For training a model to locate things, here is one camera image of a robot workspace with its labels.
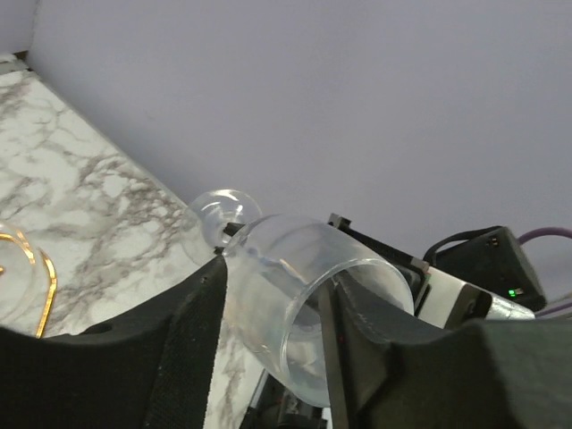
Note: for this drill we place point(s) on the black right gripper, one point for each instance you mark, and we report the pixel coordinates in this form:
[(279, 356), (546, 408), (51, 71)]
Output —
[(413, 269)]

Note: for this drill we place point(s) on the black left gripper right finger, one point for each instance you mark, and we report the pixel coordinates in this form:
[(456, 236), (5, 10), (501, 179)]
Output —
[(388, 369)]

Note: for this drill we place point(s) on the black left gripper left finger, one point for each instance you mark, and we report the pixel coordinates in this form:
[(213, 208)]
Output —
[(149, 367)]

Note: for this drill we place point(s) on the clear round wine glass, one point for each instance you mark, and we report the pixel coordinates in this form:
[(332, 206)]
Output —
[(276, 263)]

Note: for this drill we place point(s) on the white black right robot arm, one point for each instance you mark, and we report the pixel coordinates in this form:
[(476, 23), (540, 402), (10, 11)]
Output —
[(490, 258)]

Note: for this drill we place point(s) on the hanging clear glass on rack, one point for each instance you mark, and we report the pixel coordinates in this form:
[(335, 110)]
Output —
[(19, 264)]

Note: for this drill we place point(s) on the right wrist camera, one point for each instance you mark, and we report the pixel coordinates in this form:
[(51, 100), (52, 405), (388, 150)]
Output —
[(448, 302)]

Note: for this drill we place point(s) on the gold wire wine glass rack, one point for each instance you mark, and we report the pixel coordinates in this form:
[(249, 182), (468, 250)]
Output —
[(34, 320)]

